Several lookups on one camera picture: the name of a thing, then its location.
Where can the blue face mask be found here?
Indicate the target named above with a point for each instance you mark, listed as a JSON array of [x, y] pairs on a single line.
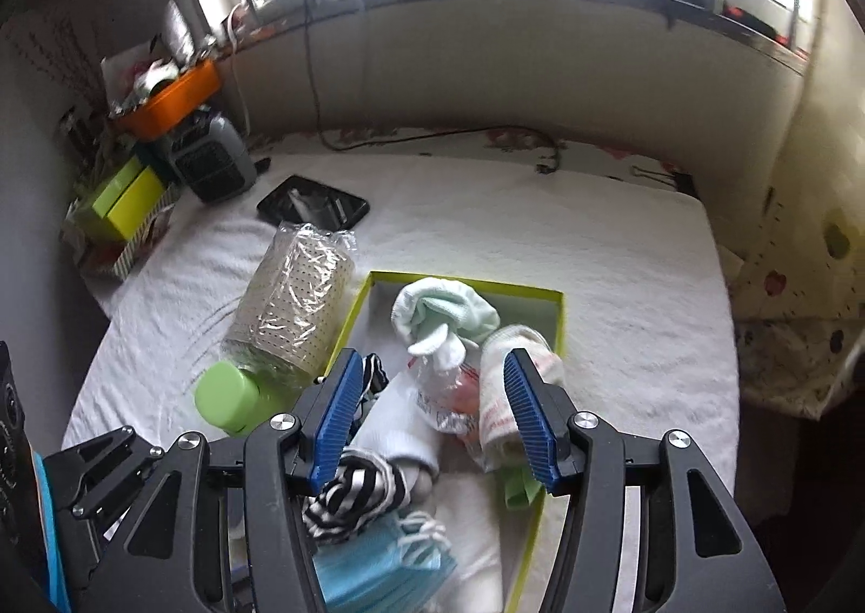
[[378, 566]]

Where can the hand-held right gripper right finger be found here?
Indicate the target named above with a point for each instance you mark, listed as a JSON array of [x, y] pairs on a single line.
[[534, 430]]

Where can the plastic-wrapped dotted cloth roll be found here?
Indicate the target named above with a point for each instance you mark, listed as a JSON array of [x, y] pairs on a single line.
[[290, 309]]

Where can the pale green and white sock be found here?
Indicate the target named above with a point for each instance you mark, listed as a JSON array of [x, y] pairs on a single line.
[[439, 309]]

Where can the plain white sock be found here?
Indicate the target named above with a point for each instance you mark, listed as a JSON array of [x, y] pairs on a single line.
[[399, 430]]

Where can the orange basket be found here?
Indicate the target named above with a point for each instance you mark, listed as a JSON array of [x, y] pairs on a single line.
[[176, 99]]

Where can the black and white striped sock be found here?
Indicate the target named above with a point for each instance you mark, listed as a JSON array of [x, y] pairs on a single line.
[[351, 491], [373, 380]]

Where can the lime green box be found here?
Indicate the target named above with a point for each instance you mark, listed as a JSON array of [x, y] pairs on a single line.
[[128, 201]]

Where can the grey fan heater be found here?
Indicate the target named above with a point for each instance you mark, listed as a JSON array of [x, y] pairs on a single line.
[[209, 164]]

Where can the white sock with striped cuff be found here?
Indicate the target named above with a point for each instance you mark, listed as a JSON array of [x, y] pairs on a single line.
[[497, 397]]

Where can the cream curtain with hearts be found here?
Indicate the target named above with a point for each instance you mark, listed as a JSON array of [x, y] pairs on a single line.
[[797, 316]]

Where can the small black plug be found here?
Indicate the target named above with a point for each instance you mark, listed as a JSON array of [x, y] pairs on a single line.
[[261, 165]]

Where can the white towel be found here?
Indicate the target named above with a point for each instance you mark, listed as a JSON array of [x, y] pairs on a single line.
[[540, 234]]

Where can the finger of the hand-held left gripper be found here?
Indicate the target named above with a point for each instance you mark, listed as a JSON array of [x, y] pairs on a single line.
[[108, 461]]

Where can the pile of crumpled packets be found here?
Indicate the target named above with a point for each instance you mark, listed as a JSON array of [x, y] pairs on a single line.
[[155, 72]]

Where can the clear packet with red print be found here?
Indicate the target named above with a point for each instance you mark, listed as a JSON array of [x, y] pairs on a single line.
[[442, 403]]

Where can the light green bottle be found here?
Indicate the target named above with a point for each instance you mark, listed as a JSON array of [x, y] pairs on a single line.
[[226, 397]]

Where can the yellow-green cardboard box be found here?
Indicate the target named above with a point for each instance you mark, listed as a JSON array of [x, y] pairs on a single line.
[[473, 538]]

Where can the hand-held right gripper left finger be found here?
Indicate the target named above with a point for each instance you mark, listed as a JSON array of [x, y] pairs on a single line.
[[334, 424]]

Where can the black tablet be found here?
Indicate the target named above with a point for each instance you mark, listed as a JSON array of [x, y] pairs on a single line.
[[311, 202]]

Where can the striped patterned box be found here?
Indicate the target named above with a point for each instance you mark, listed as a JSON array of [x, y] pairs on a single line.
[[128, 258]]

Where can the green cloth strip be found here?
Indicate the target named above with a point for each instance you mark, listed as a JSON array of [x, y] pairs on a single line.
[[517, 491]]

